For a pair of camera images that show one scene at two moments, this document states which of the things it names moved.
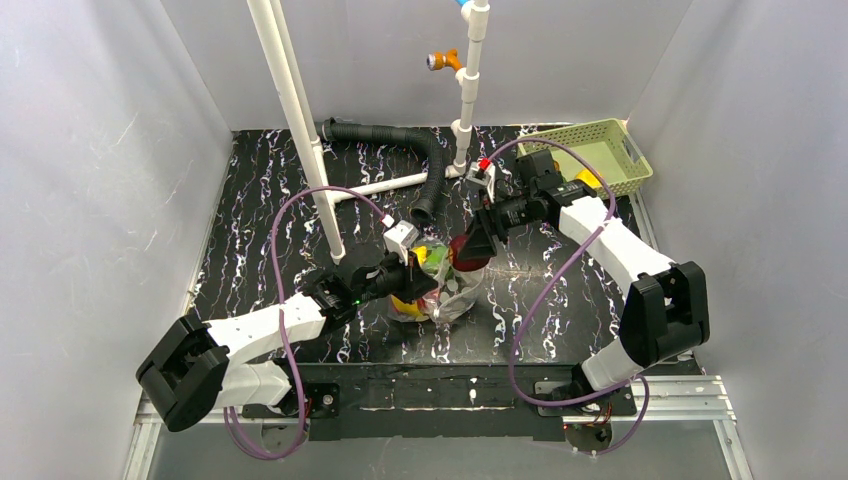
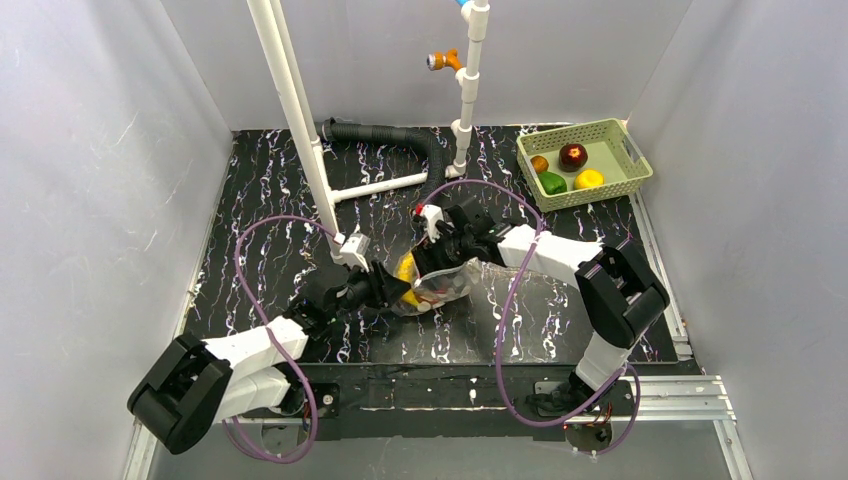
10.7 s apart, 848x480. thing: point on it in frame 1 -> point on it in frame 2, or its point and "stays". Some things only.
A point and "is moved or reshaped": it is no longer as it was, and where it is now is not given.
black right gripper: (486, 221) -> (442, 247)
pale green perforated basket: (606, 143) stays
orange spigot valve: (438, 60) stays
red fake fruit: (457, 244) is moved or reshaped
